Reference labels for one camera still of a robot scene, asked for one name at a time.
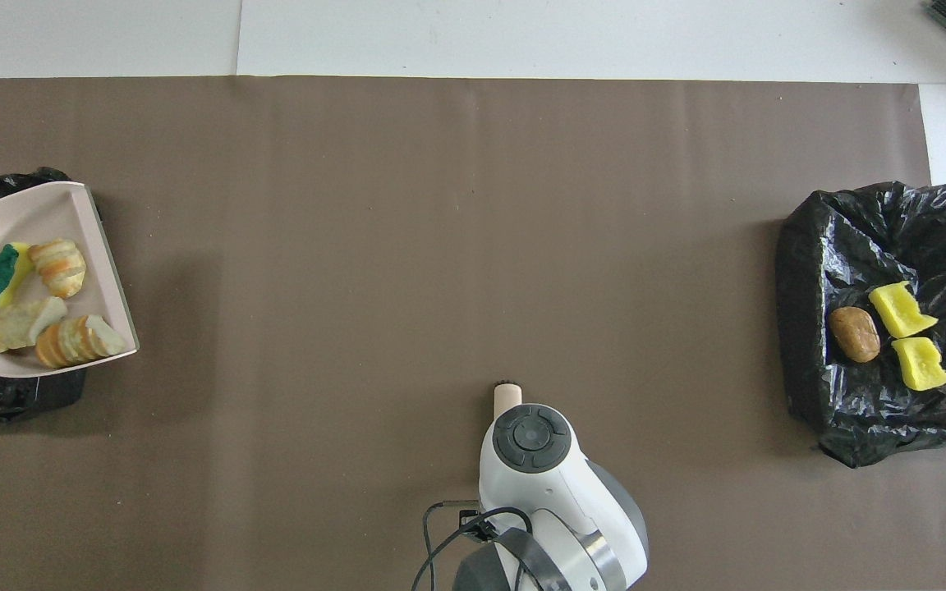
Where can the notched yellow sponge piece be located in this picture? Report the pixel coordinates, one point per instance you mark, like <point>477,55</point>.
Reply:
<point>920,364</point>

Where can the brown bread roll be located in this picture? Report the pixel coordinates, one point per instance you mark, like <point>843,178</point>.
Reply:
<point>855,335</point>

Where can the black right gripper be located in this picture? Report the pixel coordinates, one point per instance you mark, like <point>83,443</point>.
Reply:
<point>475,525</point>

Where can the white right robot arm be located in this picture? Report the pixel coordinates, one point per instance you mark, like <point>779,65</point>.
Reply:
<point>530,460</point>

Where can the crumpled black bagged bin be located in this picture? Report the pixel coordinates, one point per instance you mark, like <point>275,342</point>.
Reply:
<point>842,246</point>

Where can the beige plastic dustpan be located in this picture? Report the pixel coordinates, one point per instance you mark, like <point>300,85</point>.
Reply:
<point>29,213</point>

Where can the pale toast chunk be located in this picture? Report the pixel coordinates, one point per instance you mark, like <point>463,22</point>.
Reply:
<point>25,324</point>

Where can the beige brush with black bristles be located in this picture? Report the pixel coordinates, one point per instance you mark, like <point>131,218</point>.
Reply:
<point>507,396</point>

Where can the short striped croissant piece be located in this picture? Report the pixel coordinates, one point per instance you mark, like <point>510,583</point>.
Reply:
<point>61,267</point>

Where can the wedge yellow sponge piece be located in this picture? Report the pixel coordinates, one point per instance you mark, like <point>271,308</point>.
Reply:
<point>900,309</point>

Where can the brown paper table mat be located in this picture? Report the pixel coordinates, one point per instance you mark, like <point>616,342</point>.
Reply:
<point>440,205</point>

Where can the long striped croissant piece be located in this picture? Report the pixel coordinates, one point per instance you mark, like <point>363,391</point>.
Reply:
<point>79,341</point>

